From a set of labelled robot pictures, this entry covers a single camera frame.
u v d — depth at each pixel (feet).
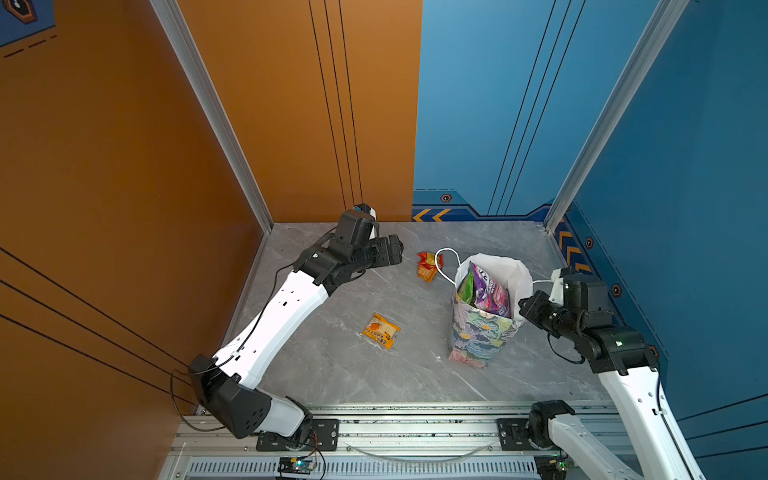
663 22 2.32
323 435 2.43
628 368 1.41
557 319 1.86
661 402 1.34
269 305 1.50
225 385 1.28
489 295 2.43
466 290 2.57
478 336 2.34
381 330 2.95
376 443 2.39
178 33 2.36
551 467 2.32
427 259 3.46
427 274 3.44
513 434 2.38
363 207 2.14
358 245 1.79
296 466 2.32
